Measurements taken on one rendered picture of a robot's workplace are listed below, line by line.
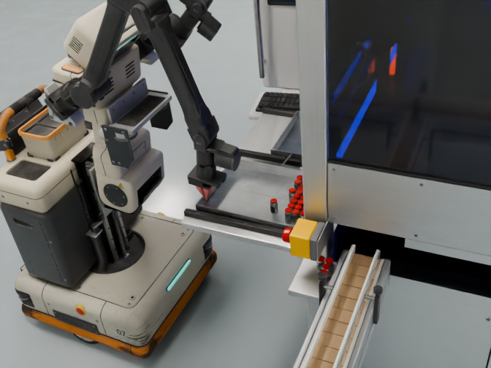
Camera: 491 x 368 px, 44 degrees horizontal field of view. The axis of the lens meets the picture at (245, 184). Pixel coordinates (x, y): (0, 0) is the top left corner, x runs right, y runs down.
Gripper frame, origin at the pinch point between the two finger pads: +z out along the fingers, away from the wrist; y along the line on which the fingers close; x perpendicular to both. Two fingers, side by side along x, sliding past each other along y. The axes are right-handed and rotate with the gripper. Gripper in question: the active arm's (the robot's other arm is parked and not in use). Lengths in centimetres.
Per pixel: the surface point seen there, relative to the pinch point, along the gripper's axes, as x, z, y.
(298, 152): 33.3, -0.2, 17.7
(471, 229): -12, -27, 74
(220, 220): -8.0, -0.6, 8.2
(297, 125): 49, 1, 11
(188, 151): 135, 100, -83
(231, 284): 44, 92, -12
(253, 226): -7.9, -2.0, 18.6
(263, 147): 33.1, 1.5, 5.0
